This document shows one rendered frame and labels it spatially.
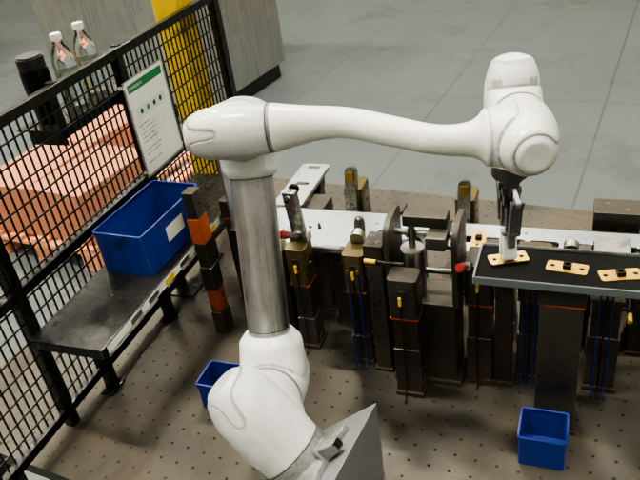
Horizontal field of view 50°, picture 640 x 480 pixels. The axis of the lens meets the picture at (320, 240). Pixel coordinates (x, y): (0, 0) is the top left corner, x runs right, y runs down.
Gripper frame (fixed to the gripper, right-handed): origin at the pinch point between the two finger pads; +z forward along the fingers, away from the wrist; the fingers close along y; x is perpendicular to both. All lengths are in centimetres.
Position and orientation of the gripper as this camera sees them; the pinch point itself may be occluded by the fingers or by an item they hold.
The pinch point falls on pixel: (508, 243)
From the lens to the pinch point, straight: 155.9
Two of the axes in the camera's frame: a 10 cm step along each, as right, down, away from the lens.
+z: 1.2, 8.4, 5.3
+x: -9.9, 1.3, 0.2
